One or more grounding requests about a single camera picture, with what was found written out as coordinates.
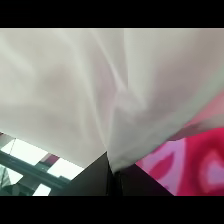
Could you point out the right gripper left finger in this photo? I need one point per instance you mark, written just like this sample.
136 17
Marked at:
90 180

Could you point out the white shirt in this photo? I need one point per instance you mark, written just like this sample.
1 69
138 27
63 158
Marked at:
100 83

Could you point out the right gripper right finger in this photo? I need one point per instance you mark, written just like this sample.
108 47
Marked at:
140 183

